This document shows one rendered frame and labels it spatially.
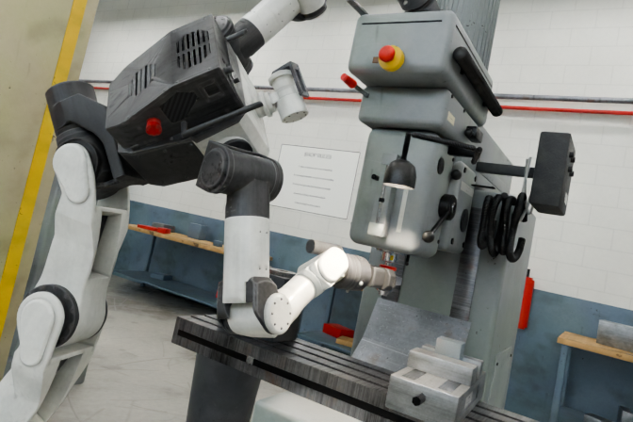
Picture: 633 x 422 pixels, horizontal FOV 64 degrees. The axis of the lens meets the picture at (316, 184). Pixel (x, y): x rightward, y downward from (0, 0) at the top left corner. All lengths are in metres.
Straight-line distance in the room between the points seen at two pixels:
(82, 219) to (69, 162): 0.13
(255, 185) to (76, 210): 0.44
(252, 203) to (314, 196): 5.46
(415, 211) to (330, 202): 5.05
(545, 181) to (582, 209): 4.03
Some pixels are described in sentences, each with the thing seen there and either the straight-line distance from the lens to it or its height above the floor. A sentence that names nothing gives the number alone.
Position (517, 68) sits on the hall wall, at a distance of 6.02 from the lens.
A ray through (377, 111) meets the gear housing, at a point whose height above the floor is 1.66.
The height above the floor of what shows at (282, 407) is 0.90.
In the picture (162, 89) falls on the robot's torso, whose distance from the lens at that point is 1.07.
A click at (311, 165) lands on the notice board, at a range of 6.56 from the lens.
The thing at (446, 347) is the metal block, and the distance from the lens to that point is 1.33.
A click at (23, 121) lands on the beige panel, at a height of 1.52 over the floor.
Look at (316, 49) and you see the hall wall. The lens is 7.09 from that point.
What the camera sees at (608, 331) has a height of 1.00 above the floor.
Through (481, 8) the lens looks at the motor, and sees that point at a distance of 1.73.
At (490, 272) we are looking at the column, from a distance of 1.70.
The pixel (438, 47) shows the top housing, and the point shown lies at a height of 1.79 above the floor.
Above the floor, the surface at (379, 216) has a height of 1.39.
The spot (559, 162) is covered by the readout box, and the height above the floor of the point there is 1.64.
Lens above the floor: 1.32
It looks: 5 degrees up
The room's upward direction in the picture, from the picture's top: 12 degrees clockwise
